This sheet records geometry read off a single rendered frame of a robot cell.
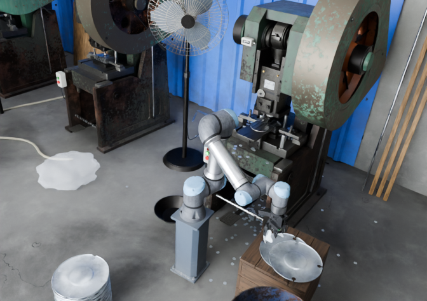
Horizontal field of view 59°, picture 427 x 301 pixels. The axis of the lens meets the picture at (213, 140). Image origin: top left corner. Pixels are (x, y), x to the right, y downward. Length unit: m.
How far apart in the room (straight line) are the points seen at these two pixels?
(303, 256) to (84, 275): 1.19
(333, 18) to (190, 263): 1.56
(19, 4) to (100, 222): 2.65
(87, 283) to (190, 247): 0.59
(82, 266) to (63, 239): 0.58
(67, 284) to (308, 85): 1.60
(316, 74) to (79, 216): 1.96
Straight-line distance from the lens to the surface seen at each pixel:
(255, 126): 2.49
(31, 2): 4.74
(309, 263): 2.23
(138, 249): 2.69
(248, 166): 2.53
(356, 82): 2.51
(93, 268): 2.29
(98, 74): 3.60
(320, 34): 1.89
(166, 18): 2.84
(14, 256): 2.83
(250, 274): 2.21
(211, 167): 2.11
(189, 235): 2.25
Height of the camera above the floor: 1.94
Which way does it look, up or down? 30 degrees down
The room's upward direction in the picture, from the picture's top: 4 degrees clockwise
